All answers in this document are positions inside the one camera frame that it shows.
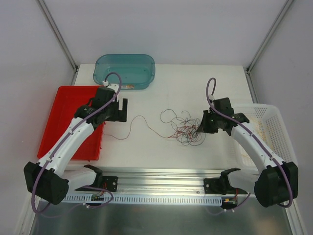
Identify left aluminium frame post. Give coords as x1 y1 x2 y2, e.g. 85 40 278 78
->
36 0 78 72

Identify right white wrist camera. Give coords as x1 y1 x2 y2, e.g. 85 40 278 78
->
207 94 215 107

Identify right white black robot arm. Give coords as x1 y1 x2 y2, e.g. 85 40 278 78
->
197 97 298 208

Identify red plastic tray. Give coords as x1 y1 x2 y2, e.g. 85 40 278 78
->
37 86 104 161

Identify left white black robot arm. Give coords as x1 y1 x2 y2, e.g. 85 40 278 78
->
23 84 128 205

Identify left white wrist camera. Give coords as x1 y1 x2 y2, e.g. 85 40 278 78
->
102 81 123 111

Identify aluminium frame post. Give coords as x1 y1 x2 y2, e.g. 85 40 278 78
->
246 0 295 74
36 0 78 72

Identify right aluminium frame post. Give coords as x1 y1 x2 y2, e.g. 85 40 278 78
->
246 0 295 74

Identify red wire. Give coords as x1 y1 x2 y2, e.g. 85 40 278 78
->
101 115 177 141

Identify white perforated plastic basket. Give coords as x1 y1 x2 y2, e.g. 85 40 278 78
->
233 103 298 164

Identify teal plastic tub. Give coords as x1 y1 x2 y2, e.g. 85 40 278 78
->
93 54 156 90

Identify white slotted cable duct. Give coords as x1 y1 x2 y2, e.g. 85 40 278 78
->
40 194 223 206

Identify aluminium mounting rail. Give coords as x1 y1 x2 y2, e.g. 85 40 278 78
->
29 167 294 196

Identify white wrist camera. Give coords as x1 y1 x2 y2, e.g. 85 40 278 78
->
207 94 215 107
102 81 123 111

